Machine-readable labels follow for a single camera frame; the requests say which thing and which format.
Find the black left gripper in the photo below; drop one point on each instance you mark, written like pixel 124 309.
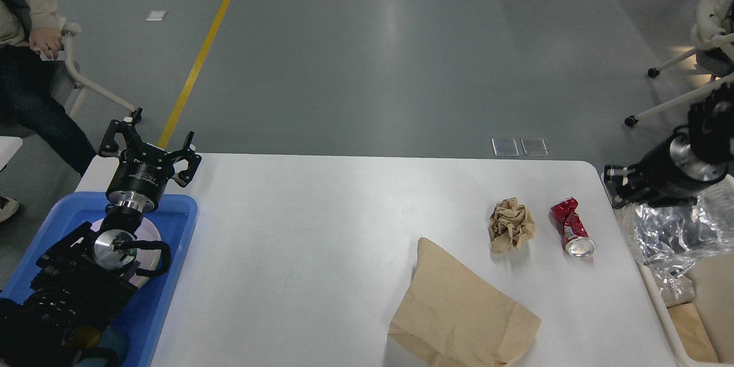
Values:
pixel 140 179

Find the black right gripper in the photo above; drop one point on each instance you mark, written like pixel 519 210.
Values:
pixel 671 174

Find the crushed red soda can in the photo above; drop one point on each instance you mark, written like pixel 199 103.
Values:
pixel 576 240

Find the aluminium foil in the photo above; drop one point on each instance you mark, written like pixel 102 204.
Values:
pixel 670 240

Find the dark teal mug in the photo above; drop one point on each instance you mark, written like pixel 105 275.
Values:
pixel 109 347

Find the brown paper bag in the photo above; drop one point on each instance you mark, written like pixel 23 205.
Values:
pixel 449 316

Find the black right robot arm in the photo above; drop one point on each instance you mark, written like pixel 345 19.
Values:
pixel 710 127

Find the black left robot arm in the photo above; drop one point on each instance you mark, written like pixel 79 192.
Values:
pixel 98 279

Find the person's hand on armrest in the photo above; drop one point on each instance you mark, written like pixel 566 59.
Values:
pixel 46 41

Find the clear floor plate right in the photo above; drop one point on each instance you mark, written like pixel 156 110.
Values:
pixel 534 147

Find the clear floor plate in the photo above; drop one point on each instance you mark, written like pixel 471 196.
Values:
pixel 534 147
pixel 505 147

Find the white office chair left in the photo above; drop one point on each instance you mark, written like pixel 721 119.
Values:
pixel 68 86

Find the white office chair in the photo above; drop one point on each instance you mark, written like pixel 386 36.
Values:
pixel 711 32
pixel 68 86

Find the crumpled brown paper ball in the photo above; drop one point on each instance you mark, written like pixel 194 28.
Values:
pixel 510 225

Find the clear floor plate left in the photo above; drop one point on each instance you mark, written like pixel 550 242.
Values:
pixel 505 147

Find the white plastic bin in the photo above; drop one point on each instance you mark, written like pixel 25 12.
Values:
pixel 712 278

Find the white table corner left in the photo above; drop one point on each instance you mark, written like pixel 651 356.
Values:
pixel 9 147

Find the shoe on floor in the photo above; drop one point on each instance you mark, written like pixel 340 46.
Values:
pixel 9 208

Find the white paper scrap on floor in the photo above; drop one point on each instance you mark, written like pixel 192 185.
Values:
pixel 156 16

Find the blue plastic tray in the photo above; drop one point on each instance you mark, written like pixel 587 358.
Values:
pixel 143 317

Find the white office chair right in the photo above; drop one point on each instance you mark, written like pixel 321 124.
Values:
pixel 711 32

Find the brown paper in bin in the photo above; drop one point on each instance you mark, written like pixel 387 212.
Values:
pixel 691 331

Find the seated person left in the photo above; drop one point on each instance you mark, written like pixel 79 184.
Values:
pixel 24 88

